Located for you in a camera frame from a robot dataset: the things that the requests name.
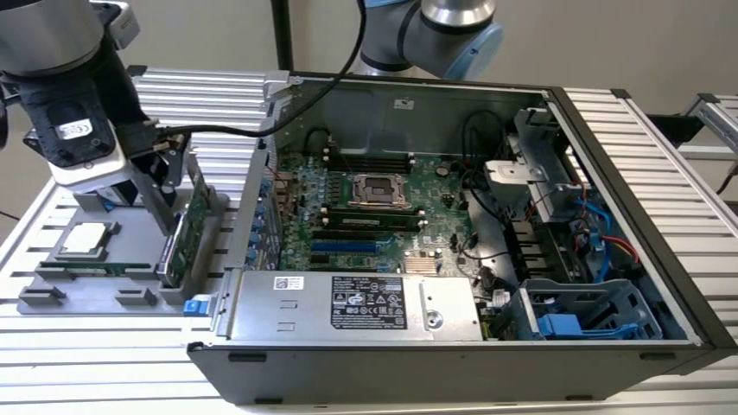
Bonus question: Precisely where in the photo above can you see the red wire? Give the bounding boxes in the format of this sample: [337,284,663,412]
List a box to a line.
[602,235,640,264]

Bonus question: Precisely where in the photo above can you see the black upright pole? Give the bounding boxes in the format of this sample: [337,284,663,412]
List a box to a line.
[269,0,296,73]

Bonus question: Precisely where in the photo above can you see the blue plastic disk bay latch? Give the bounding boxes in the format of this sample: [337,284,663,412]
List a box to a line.
[537,313,640,341]

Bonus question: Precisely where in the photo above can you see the silver power supply unit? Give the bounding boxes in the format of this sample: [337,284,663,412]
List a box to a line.
[227,270,484,342]

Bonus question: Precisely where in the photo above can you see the blue wire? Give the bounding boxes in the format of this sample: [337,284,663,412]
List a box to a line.
[573,194,624,283]

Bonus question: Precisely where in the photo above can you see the blue expansion slot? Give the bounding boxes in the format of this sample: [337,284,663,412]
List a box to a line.
[309,239,380,254]

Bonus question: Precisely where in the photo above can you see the blue case latch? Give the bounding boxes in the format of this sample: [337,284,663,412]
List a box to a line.
[182,293,217,319]

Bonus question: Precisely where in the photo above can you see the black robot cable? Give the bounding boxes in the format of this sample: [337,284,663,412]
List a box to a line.
[149,0,371,138]

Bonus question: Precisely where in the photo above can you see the green motherboard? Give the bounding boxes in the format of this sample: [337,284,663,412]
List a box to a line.
[275,150,480,278]

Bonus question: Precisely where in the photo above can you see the hard disk in blue carrier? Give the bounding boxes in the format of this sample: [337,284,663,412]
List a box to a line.
[94,179,145,208]

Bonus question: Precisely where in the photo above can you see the CPU socket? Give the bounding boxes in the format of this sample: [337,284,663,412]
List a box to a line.
[340,171,411,208]

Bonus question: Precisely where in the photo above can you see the RAM stick with white label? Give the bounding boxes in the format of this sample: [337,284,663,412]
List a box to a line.
[327,214,420,229]

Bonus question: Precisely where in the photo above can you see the open black PC case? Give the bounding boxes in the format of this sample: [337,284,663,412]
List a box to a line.
[184,69,738,407]

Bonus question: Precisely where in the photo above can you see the grey metal drive bay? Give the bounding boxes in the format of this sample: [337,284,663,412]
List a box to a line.
[483,107,592,222]

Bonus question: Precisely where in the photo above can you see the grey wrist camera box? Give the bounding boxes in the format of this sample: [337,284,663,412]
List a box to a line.
[89,0,142,51]

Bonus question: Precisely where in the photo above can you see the grey parts rack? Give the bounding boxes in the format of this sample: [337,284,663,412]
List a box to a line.
[14,183,239,319]

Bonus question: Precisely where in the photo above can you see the green graphics card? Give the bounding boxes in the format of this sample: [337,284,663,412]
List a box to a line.
[154,146,218,290]

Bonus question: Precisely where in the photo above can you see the grey metal disk bay cage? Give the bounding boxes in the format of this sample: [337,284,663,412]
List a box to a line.
[497,276,664,342]

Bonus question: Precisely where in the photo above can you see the black expansion slot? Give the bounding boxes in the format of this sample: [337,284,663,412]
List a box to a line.
[312,228,405,244]

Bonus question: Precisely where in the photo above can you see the aluminium frame table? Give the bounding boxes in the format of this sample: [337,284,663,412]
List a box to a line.
[643,92,738,195]

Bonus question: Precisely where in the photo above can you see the green RAM stick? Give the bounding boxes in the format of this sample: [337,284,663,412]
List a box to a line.
[40,260,152,278]

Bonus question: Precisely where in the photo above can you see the short black looped wire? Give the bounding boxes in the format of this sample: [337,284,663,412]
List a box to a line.
[303,124,336,157]

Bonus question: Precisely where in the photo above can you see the silver chipset heat sink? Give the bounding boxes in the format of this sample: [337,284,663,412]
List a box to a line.
[403,257,443,276]

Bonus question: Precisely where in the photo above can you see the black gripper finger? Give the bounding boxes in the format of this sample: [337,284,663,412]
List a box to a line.
[162,134,193,194]
[126,150,178,207]

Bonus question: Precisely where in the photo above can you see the long black looped wire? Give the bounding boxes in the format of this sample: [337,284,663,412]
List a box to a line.
[461,110,509,175]

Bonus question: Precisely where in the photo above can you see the silver CPU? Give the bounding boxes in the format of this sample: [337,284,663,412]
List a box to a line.
[60,223,114,254]

